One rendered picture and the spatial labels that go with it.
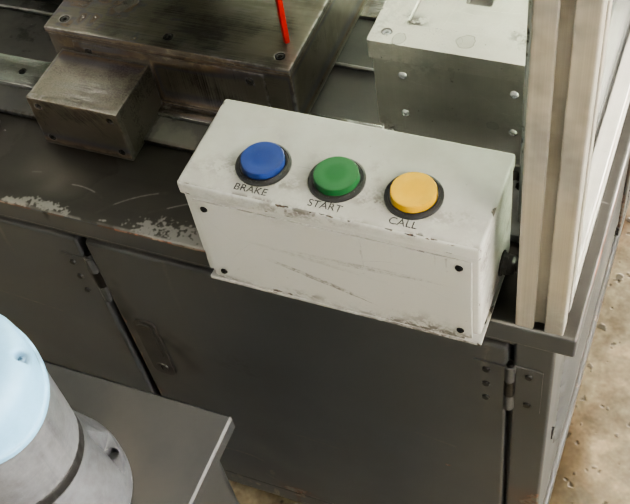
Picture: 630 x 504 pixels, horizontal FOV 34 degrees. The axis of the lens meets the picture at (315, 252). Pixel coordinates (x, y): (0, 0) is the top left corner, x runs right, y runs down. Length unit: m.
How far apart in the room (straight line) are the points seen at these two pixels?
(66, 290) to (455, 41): 0.61
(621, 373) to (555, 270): 0.95
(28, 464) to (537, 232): 0.44
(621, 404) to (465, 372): 0.72
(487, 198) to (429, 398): 0.37
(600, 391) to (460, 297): 0.93
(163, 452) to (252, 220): 0.22
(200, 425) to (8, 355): 0.25
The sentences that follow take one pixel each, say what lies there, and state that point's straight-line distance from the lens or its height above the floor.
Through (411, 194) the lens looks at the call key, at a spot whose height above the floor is 0.91.
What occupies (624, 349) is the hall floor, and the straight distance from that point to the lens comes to 1.86.
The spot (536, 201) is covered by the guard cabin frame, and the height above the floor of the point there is 0.93.
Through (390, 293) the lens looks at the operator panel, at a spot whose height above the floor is 0.80.
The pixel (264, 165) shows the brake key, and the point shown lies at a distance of 0.90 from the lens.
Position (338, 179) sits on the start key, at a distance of 0.88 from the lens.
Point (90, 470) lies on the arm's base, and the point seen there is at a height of 0.82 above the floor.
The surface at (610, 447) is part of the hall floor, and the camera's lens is 1.76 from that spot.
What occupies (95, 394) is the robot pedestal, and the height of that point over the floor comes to 0.75.
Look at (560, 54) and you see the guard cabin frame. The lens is 0.72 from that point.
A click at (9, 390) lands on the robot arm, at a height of 0.96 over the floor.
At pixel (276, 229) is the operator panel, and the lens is 0.92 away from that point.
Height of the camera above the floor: 1.57
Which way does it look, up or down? 52 degrees down
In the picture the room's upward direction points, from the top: 12 degrees counter-clockwise
